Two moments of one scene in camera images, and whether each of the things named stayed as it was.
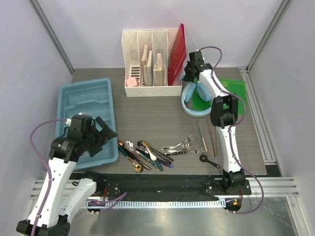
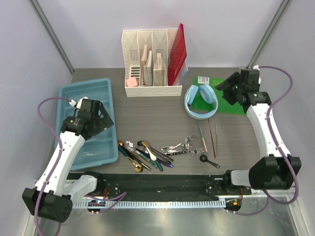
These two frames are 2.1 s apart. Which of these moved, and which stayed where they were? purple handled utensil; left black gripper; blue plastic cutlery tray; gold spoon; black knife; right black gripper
Moved: left black gripper; right black gripper
Stayed: blue plastic cutlery tray; purple handled utensil; gold spoon; black knife
